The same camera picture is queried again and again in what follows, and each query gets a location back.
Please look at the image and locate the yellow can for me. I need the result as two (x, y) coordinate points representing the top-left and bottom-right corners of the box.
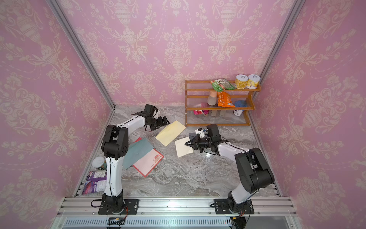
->
(234, 74), (249, 90)
(246, 74), (261, 90)

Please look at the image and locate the grey envelope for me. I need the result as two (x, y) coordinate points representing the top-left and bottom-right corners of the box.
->
(189, 133), (197, 140)

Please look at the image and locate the cream yellow envelope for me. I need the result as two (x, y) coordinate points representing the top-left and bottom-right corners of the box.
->
(155, 120), (186, 147)

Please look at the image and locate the purple snack bag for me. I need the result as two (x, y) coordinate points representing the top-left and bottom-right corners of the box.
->
(82, 170), (107, 195)

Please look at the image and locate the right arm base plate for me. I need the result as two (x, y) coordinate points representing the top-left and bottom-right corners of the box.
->
(210, 198), (254, 216)

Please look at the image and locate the magenta pink item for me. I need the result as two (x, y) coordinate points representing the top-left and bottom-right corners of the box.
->
(193, 103), (210, 116)

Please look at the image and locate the aluminium front rail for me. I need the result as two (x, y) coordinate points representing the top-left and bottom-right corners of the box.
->
(51, 197), (301, 229)

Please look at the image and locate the wooden three-tier shelf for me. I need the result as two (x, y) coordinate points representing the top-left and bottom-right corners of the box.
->
(185, 80), (262, 127)

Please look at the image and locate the green white can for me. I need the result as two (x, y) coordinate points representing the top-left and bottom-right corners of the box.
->
(91, 156), (107, 170)

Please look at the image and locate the yellow can right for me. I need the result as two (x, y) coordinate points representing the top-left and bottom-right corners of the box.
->
(246, 74), (261, 90)

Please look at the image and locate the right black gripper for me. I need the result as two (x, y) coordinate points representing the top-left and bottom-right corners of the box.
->
(185, 134), (214, 152)

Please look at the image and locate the yellow can left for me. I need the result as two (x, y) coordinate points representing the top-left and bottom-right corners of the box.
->
(234, 74), (249, 90)

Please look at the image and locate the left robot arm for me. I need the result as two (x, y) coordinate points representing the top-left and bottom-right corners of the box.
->
(101, 105), (170, 210)

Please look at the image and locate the green snack packet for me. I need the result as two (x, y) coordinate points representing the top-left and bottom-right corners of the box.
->
(211, 78), (235, 92)

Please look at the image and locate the blue cloth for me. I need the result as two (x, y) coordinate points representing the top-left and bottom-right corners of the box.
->
(234, 100), (247, 109)

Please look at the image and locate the pink beige bottle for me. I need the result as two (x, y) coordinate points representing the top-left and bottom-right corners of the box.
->
(207, 91), (217, 106)

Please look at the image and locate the red bordered pink card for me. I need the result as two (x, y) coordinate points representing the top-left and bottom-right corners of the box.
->
(132, 148), (164, 177)

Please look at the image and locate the teal green envelope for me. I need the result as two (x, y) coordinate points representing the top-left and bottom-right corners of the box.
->
(123, 138), (154, 169)

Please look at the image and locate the white cup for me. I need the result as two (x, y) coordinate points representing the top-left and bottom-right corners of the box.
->
(233, 110), (244, 117)

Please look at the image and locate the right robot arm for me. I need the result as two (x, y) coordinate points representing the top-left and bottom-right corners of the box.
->
(185, 124), (275, 214)

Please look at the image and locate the tan bordered certificate paper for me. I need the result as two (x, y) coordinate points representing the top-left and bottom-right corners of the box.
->
(175, 137), (193, 157)

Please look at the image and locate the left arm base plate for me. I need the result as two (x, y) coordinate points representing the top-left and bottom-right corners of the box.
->
(98, 198), (140, 215)

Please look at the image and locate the orange snack bag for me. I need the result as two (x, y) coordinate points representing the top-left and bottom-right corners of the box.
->
(217, 92), (235, 108)

